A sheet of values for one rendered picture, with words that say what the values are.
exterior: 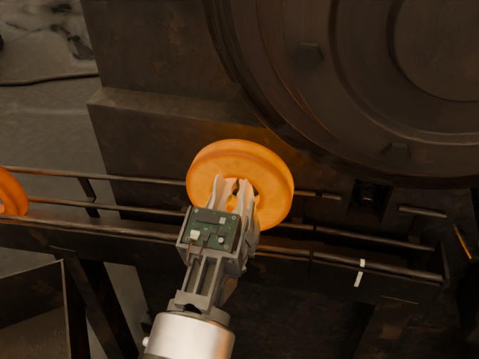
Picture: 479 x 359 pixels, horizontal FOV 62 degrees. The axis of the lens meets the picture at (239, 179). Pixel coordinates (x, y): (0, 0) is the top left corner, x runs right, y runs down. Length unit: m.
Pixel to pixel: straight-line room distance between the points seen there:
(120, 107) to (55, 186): 1.29
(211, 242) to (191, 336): 0.10
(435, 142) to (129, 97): 0.49
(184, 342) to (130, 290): 1.07
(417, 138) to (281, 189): 0.21
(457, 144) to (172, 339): 0.32
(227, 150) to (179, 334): 0.23
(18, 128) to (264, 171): 1.99
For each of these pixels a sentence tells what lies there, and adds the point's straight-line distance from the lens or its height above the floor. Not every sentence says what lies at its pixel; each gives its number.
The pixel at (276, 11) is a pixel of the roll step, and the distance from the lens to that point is 0.38.
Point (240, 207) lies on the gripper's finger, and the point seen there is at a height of 0.84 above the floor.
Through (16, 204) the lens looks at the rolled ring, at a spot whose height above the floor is 0.67.
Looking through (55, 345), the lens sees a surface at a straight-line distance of 0.74.
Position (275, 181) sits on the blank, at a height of 0.86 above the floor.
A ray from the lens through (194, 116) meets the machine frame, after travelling 0.64.
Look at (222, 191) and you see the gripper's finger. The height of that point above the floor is 0.85.
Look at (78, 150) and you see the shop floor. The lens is 2.11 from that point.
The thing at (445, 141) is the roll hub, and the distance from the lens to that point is 0.39.
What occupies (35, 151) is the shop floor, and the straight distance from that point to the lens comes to 2.20.
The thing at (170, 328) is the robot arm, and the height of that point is 0.84.
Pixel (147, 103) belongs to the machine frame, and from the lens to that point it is 0.68.
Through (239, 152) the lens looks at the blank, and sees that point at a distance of 0.51.
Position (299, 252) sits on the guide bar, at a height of 0.71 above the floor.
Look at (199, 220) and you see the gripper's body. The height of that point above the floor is 0.89.
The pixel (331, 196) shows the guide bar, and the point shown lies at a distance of 0.66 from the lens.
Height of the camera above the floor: 1.22
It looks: 43 degrees down
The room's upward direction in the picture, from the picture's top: straight up
